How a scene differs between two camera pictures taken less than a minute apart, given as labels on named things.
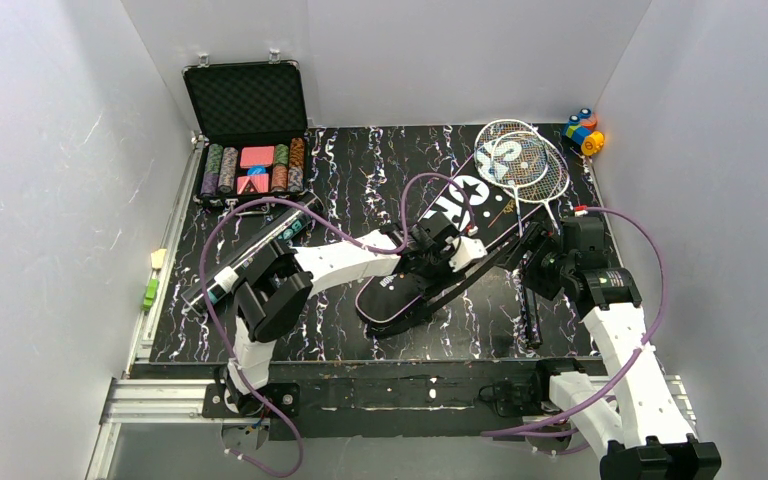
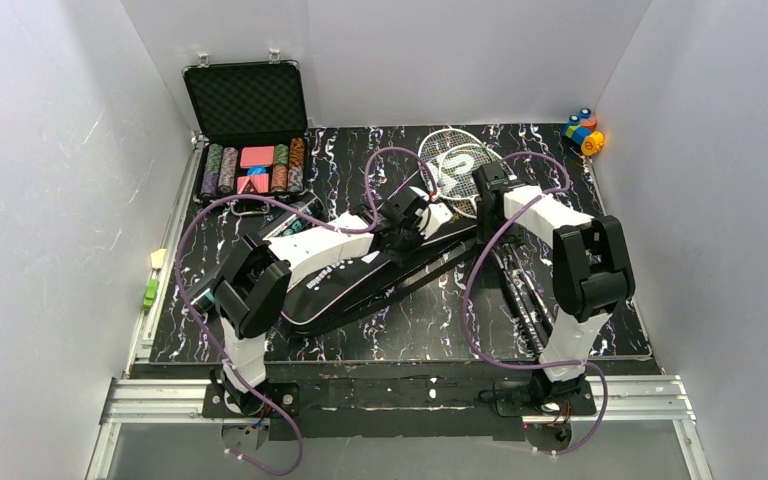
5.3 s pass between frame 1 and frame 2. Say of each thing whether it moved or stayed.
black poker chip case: stayed
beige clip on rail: stayed
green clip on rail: stayed
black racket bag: moved
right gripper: moved
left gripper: moved
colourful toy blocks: stayed
